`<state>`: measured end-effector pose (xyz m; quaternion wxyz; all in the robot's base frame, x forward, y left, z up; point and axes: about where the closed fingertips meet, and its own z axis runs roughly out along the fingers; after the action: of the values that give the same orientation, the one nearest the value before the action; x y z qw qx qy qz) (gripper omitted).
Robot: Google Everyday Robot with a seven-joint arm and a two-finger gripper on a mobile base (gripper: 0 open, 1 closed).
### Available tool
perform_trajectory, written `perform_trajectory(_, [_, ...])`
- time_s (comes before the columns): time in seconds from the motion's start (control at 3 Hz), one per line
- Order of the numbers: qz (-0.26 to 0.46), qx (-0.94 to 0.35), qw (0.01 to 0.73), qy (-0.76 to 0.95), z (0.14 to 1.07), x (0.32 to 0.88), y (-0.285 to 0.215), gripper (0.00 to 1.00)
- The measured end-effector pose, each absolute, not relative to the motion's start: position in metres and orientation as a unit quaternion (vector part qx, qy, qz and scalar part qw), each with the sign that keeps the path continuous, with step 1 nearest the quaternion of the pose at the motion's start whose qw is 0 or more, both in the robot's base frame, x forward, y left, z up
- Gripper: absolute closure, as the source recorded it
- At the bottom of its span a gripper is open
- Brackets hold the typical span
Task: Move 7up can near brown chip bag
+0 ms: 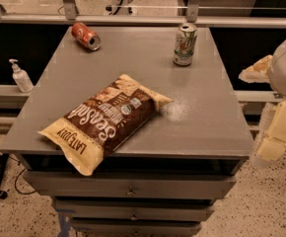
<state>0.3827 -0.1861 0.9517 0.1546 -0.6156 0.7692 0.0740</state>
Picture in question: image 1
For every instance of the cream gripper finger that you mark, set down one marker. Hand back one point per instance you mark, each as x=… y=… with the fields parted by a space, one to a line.
x=258 y=72
x=265 y=152

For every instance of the green white 7up can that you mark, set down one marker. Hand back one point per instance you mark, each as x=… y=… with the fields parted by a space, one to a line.
x=185 y=44

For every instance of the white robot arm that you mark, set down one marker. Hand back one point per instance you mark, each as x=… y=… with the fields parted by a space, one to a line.
x=277 y=82

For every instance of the brown sea salt chip bag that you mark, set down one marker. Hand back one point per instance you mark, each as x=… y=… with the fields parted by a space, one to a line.
x=94 y=129

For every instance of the red soda can lying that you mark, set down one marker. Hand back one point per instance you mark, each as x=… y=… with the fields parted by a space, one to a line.
x=85 y=36

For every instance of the grey drawer cabinet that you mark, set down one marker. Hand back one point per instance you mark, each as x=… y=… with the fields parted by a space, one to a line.
x=165 y=178

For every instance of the white pump sanitizer bottle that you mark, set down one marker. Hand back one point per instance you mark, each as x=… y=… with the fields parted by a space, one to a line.
x=21 y=77

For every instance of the grey metal railing frame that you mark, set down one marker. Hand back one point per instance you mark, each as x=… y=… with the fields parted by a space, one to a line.
x=203 y=13

